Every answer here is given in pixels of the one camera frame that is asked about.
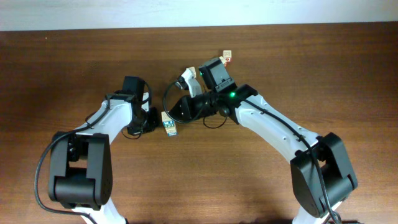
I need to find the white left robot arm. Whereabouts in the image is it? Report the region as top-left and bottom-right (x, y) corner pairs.
(47, 76), (159, 223)

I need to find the wooden block red Q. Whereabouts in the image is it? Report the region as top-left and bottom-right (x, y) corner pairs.
(219, 56), (228, 67)

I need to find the wooden block red 9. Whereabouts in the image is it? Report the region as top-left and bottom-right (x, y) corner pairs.
(223, 50), (232, 63)

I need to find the wooden block blue L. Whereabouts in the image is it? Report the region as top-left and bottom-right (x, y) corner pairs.
(163, 120), (177, 136)

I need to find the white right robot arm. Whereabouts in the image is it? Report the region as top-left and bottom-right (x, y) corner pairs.
(165, 58), (358, 223)

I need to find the wooden block green side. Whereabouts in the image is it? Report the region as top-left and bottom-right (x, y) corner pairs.
(187, 67), (197, 78)

